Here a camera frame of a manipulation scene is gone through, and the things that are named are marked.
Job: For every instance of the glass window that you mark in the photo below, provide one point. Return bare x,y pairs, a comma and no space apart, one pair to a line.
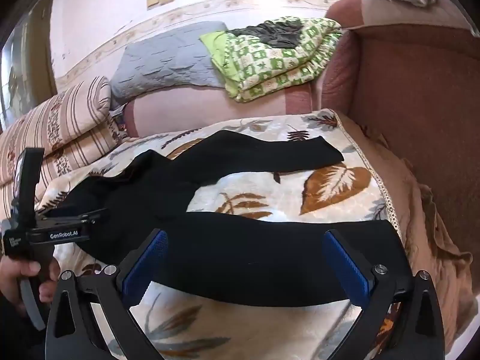
11,78

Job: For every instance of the wooden door frame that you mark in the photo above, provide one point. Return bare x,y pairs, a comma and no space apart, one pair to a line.
43,45

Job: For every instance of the striped folded quilt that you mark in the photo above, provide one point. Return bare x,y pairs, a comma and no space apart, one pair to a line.
56,127

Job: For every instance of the grey quilted blanket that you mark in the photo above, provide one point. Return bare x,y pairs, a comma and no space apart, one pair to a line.
165,60

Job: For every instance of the pink brown sofa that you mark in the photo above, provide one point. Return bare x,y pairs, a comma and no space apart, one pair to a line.
412,101

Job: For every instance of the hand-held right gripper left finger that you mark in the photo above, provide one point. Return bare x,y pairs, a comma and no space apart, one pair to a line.
144,266

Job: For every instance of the leaf printed blanket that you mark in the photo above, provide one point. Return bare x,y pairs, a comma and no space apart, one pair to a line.
262,195

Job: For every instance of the green patterned folded blanket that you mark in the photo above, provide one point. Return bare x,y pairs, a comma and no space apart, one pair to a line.
277,67

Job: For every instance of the black pants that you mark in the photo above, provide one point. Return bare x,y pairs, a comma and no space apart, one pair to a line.
243,255

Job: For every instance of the brown sofa cover cloth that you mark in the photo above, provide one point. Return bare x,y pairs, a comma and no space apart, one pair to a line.
431,240

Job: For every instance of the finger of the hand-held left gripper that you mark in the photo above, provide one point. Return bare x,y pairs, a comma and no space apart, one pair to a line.
75,215

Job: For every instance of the dark crumpled cloth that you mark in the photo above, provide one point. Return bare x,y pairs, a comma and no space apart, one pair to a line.
277,32

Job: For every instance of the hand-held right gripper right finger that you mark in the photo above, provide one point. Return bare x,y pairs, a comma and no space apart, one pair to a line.
347,266

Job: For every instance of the person's left hand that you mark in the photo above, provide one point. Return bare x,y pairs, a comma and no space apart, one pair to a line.
13,273

